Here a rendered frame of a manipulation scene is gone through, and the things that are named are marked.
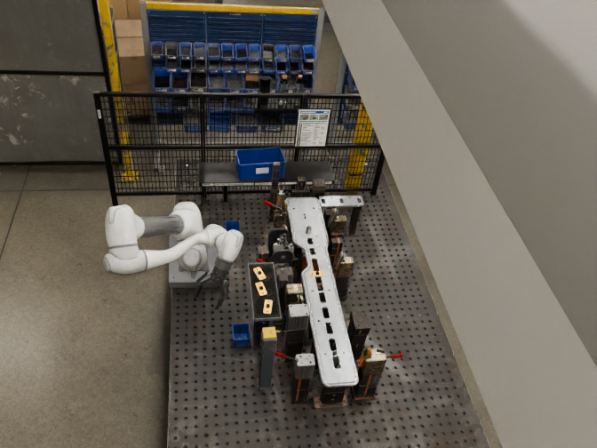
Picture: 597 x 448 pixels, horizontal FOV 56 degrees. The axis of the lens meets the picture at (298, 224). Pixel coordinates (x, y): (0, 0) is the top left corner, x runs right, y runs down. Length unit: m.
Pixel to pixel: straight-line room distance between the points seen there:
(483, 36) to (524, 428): 0.12
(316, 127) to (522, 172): 3.63
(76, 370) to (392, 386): 2.09
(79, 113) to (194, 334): 2.47
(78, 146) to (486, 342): 5.17
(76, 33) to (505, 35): 4.59
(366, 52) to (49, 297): 4.29
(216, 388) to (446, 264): 2.91
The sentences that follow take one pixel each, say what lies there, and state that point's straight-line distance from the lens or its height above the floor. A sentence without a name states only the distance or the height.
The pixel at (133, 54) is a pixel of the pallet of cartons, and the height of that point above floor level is 0.74.
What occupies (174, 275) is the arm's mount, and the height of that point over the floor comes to 0.79.
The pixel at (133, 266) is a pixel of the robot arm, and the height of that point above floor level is 1.38.
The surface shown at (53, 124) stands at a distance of 5.20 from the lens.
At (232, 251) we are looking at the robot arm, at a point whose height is 1.25.
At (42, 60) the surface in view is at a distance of 4.90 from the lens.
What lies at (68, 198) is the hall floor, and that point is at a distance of 5.30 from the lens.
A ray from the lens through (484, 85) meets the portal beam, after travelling 0.19.
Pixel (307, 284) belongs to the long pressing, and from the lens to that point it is 3.15.
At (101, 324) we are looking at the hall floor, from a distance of 4.30.
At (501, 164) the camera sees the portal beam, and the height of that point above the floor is 3.29.
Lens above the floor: 3.39
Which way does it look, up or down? 43 degrees down
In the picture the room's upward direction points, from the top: 7 degrees clockwise
